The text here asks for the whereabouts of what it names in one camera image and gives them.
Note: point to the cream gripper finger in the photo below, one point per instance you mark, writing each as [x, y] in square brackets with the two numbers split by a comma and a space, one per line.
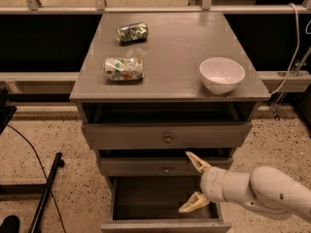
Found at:
[197, 201]
[199, 164]

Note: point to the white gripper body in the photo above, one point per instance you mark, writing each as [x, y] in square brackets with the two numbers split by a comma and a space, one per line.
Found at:
[212, 183]

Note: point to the grey bottom drawer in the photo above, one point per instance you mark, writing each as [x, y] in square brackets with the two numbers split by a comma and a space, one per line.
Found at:
[151, 205]

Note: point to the grey drawer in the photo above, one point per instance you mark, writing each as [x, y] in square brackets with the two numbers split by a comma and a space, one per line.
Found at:
[146, 167]
[151, 205]
[144, 136]

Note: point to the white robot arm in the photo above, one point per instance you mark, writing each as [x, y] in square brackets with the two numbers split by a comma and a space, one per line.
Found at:
[266, 191]

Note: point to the grey top drawer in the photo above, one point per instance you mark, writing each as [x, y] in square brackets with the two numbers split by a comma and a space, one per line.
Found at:
[144, 136]

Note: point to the grey middle drawer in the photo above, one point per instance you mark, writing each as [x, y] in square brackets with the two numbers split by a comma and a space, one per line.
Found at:
[146, 167]

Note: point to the grey wooden drawer cabinet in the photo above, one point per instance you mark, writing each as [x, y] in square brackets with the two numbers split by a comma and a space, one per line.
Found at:
[171, 90]

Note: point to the white bowl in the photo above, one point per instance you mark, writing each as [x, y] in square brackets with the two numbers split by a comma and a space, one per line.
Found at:
[221, 75]

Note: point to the white green soda can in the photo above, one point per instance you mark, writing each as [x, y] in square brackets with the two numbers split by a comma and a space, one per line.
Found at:
[118, 69]

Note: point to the black tripod leg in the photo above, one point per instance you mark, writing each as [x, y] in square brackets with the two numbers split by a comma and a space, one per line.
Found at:
[57, 163]

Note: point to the black round foot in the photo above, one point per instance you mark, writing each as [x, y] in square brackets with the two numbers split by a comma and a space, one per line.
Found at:
[10, 224]

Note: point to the black equipment at left edge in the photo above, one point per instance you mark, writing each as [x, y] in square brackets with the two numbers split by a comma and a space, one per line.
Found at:
[6, 111]

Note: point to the metal railing frame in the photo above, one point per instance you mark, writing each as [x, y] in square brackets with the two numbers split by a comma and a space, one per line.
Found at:
[97, 4]

